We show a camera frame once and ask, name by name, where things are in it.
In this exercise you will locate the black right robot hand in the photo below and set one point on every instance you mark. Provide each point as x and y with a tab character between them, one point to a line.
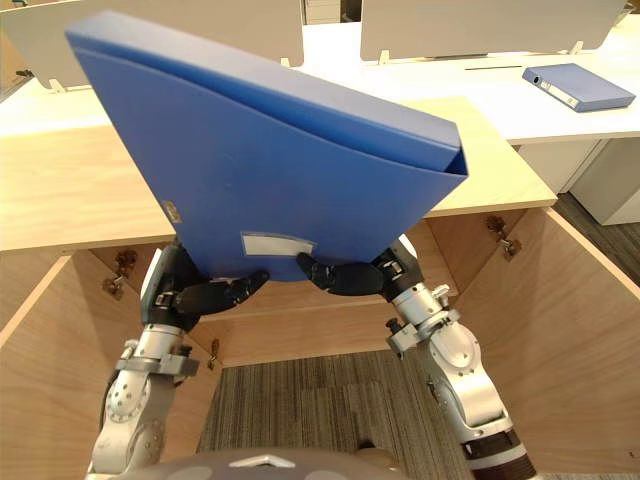
355	280

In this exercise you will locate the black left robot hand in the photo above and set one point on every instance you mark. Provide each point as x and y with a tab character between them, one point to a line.
170	295

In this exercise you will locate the blue box file folder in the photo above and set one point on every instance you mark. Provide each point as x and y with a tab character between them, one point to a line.
260	165
580	86

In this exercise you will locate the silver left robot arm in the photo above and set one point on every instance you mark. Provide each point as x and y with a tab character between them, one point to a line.
132	400

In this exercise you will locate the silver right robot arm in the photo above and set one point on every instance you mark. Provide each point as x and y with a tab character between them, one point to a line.
465	370

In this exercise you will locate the metal cabinet hinge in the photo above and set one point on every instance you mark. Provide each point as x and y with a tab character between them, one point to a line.
214	352
502	236
119	275

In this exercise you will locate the light wooden cabinet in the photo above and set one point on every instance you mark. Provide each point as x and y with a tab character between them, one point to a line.
75	190

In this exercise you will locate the grey robot torso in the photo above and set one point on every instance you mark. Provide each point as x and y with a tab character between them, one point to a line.
260	467

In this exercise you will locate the white desk divider panel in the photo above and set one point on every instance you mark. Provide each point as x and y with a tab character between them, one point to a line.
165	20
480	25

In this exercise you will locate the white divider bracket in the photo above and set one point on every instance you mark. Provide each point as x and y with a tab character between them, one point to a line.
384	56
577	48
285	62
56	86

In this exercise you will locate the white drawer pedestal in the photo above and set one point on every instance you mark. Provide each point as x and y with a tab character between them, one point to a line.
555	162
612	180

